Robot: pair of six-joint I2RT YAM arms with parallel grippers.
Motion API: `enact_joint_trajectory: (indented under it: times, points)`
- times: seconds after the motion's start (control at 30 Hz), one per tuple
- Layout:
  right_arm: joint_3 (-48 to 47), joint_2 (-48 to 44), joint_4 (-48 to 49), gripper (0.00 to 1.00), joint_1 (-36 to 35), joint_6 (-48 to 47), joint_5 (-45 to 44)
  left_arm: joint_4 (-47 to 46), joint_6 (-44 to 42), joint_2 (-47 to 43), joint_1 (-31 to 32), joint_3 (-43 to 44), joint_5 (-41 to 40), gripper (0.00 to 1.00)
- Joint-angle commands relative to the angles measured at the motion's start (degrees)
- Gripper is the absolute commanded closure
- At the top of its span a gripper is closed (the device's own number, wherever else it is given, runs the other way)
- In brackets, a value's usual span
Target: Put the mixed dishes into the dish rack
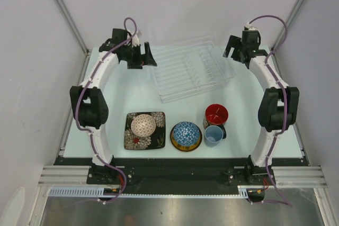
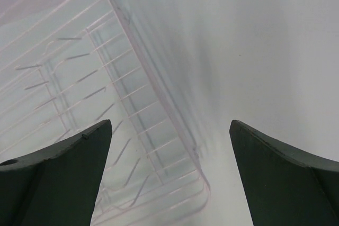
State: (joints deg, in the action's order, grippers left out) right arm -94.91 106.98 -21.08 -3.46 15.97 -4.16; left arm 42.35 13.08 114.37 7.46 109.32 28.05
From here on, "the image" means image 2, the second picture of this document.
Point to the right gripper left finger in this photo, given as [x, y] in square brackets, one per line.
[59, 184]

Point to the white wire dish rack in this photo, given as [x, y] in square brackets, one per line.
[69, 64]

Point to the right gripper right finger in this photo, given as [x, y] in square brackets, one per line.
[284, 185]

